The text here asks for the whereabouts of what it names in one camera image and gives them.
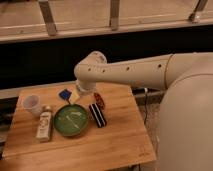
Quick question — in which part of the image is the blue sponge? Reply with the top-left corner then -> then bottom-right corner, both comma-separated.
59,89 -> 72,100

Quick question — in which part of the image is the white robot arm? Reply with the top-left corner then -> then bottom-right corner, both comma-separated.
74,51 -> 213,171

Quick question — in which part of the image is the wooden table board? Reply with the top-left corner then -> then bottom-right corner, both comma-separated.
0,83 -> 156,171

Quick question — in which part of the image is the green ceramic bowl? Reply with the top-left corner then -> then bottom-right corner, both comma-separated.
53,104 -> 89,137

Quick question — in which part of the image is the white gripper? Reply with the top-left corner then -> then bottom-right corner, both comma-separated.
69,80 -> 96,104

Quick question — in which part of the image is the metal railing post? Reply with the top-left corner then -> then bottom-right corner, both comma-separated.
189,0 -> 208,23
109,0 -> 120,30
38,0 -> 57,36

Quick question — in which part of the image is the black striped eraser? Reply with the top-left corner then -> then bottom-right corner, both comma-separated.
89,103 -> 107,128

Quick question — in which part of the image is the red brown small object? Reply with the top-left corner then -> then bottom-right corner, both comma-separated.
94,92 -> 105,110

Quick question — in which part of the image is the middle metal railing post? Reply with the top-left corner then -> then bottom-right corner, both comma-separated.
109,0 -> 120,30

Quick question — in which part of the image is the white ceramic cup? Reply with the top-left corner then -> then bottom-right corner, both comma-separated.
22,95 -> 43,117

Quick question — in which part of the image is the left metal railing post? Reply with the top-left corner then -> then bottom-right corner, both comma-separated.
38,0 -> 57,36

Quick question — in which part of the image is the right metal railing post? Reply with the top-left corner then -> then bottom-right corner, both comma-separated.
189,0 -> 208,23

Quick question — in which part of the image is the small cream bottle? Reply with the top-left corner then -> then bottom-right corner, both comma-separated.
36,106 -> 52,142

